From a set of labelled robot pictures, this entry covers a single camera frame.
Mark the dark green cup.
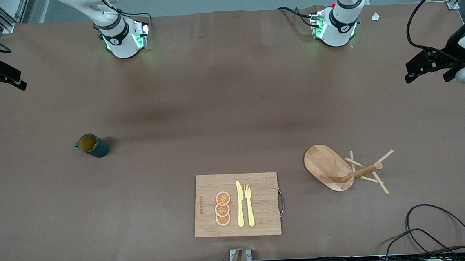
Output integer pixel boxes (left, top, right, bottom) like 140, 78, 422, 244
74, 132, 111, 159

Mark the wooden cup rack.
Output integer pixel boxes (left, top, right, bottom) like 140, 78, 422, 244
303, 141, 396, 199

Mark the brown table cover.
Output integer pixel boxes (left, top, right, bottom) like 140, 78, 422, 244
0, 0, 465, 261

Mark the yellow plastic fork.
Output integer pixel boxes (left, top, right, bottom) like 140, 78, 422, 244
244, 184, 256, 227

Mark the wooden cutting board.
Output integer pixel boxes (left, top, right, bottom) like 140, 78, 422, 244
192, 172, 287, 239

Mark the yellow plastic knife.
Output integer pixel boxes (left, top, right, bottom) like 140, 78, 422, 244
236, 181, 246, 228

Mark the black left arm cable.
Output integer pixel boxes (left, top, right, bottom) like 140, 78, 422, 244
405, 0, 465, 64

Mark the black looped cable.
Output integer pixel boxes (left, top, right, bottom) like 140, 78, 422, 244
381, 202, 465, 261

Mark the black base cable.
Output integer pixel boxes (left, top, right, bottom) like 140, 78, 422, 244
277, 5, 316, 29
96, 0, 153, 35

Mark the metal bracket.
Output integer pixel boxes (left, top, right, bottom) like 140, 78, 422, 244
229, 248, 252, 261

